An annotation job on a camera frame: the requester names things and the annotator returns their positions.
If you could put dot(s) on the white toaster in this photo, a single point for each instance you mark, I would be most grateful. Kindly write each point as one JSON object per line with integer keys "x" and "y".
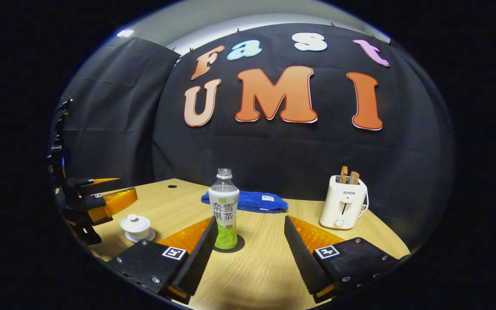
{"x": 342, "y": 206}

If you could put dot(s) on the black backdrop cloth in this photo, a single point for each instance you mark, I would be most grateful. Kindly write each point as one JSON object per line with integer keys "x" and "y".
{"x": 274, "y": 150}

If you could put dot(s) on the blue towel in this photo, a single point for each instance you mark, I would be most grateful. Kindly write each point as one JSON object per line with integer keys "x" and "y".
{"x": 261, "y": 202}

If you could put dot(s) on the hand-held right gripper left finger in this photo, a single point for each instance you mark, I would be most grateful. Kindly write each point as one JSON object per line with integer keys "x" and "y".
{"x": 196, "y": 262}

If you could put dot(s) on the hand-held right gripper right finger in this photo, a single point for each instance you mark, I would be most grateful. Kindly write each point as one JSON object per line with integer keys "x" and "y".
{"x": 302, "y": 258}

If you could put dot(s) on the white saucer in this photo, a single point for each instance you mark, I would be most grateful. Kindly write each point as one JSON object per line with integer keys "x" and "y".
{"x": 149, "y": 237}

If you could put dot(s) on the toast slice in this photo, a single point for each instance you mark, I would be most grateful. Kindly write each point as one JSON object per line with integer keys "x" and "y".
{"x": 343, "y": 174}
{"x": 354, "y": 178}

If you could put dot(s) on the white teacup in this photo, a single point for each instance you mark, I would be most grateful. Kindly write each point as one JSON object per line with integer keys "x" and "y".
{"x": 136, "y": 232}

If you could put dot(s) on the white teacup lid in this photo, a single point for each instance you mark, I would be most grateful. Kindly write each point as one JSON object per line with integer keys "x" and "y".
{"x": 135, "y": 221}

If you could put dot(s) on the dark brown round coaster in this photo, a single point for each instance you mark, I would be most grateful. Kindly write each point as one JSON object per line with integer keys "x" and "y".
{"x": 240, "y": 244}

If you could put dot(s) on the clear water bottle green label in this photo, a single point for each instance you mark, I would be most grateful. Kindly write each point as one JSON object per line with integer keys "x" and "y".
{"x": 224, "y": 211}

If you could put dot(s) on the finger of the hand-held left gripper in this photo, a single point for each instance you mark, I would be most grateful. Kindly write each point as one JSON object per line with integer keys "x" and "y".
{"x": 114, "y": 202}
{"x": 97, "y": 186}

